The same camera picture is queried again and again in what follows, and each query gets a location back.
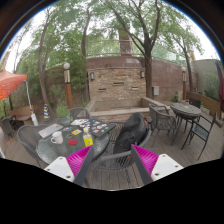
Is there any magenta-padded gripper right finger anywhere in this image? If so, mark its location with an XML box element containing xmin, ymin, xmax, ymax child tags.
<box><xmin>130</xmin><ymin>143</ymin><xmax>184</xmax><ymax>186</ymax></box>

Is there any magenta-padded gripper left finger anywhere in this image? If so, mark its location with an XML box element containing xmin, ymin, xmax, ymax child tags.
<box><xmin>44</xmin><ymin>145</ymin><xmax>95</xmax><ymax>187</ymax></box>

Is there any yellow-labelled clear drink bottle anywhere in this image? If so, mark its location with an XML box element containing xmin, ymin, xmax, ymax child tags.
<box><xmin>82</xmin><ymin>126</ymin><xmax>94</xmax><ymax>148</ymax></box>

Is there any flat round red coaster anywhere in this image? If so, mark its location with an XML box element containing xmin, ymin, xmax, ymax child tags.
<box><xmin>67</xmin><ymin>138</ymin><xmax>79</xmax><ymax>147</ymax></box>

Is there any white ceramic mug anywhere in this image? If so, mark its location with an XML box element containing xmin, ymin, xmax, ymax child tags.
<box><xmin>50</xmin><ymin>130</ymin><xmax>64</xmax><ymax>145</ymax></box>

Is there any silver laptop with stickers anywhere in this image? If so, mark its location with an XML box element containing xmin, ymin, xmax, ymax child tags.
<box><xmin>37</xmin><ymin>123</ymin><xmax>64</xmax><ymax>139</ymax></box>

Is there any black backpack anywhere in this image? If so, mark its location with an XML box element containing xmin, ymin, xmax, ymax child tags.
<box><xmin>112</xmin><ymin>112</ymin><xmax>150</xmax><ymax>155</ymax></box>

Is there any white sticker sheet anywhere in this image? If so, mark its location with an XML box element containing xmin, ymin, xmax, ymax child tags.
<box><xmin>70</xmin><ymin>118</ymin><xmax>90</xmax><ymax>127</ymax></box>

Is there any blue yellow striped cone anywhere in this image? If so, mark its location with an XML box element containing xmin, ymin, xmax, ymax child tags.
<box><xmin>43</xmin><ymin>103</ymin><xmax>51</xmax><ymax>120</ymax></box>

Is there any potted plant in teal pot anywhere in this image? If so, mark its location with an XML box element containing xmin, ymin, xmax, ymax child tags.
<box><xmin>54</xmin><ymin>99</ymin><xmax>72</xmax><ymax>127</ymax></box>

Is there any round grey patio table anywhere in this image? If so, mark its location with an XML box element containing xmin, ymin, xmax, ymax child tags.
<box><xmin>169</xmin><ymin>102</ymin><xmax>202</xmax><ymax>148</ymax></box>

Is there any dark patio chair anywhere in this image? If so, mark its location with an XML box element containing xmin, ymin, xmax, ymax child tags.
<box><xmin>0</xmin><ymin>115</ymin><xmax>18</xmax><ymax>138</ymax></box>

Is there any long wooden bench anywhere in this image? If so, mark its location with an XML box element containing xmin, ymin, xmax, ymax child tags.
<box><xmin>186</xmin><ymin>91</ymin><xmax>223</xmax><ymax>121</ymax></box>

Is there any orange canopy with white pole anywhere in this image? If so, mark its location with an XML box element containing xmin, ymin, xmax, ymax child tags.
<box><xmin>0</xmin><ymin>69</ymin><xmax>39</xmax><ymax>127</ymax></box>

